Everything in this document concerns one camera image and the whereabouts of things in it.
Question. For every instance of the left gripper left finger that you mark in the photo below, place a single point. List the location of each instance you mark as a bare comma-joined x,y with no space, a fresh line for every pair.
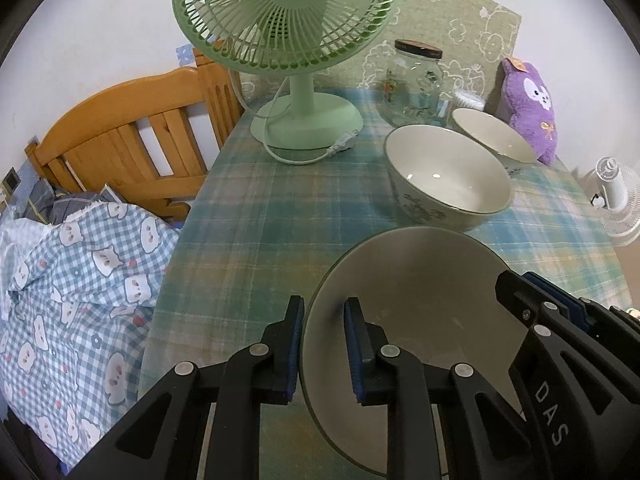
203,421

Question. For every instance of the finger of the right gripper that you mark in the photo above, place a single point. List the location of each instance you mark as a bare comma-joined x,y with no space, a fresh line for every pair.
607,338
582,426

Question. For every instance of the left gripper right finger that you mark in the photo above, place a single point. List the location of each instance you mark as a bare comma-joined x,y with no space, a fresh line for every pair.
441,422

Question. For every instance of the grey round plate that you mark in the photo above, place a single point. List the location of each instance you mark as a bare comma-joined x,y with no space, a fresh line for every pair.
433,292

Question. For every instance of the cream bowl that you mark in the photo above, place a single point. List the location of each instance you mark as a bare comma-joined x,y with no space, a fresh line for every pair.
508,146
442,178

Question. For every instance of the white standing fan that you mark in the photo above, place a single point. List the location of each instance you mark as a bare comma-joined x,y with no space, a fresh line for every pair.
613,191

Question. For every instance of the blue checked cartoon blanket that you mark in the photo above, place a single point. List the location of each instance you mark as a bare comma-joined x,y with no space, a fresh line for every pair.
77,302

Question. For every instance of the plaid green blue tablecloth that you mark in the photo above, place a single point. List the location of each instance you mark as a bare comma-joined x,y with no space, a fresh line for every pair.
260,232

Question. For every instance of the purple plush bunny toy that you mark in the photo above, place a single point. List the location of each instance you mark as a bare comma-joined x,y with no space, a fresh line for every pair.
526,106

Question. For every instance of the grey pillow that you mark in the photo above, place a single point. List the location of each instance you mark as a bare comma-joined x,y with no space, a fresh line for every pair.
49,204

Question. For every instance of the cotton swab container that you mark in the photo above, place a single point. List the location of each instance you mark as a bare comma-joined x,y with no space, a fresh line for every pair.
468,100

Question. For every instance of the wooden bed headboard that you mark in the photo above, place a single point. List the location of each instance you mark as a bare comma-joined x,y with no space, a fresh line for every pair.
136,138

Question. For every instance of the glass jar with dark lid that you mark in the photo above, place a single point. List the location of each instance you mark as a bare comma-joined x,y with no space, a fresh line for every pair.
411,86

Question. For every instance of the green desk fan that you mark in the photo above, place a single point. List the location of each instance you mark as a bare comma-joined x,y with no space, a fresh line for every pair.
292,40

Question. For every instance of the wall socket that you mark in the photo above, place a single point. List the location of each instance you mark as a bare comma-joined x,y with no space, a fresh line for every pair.
9,183

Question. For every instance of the green cartoon wall mat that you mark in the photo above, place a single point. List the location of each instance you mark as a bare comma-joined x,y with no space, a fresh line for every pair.
474,36

